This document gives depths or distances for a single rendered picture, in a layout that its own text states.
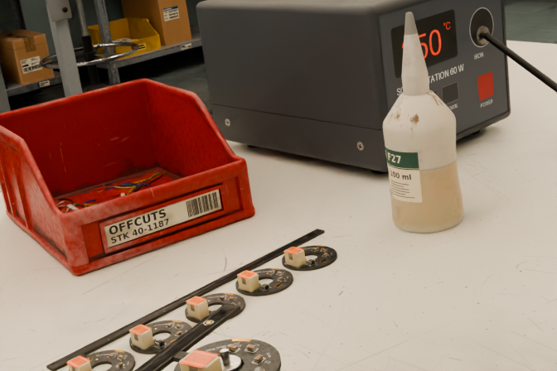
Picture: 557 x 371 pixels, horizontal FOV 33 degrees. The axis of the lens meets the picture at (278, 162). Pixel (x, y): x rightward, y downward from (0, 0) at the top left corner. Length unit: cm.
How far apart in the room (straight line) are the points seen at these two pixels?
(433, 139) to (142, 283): 15
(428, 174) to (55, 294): 18
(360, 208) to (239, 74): 14
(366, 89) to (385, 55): 2
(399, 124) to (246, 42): 16
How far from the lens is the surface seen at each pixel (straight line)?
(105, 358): 37
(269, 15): 53
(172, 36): 478
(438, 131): 42
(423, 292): 38
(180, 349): 23
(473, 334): 35
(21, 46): 437
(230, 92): 58
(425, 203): 43
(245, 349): 22
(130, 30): 495
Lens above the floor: 92
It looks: 18 degrees down
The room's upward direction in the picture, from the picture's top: 8 degrees counter-clockwise
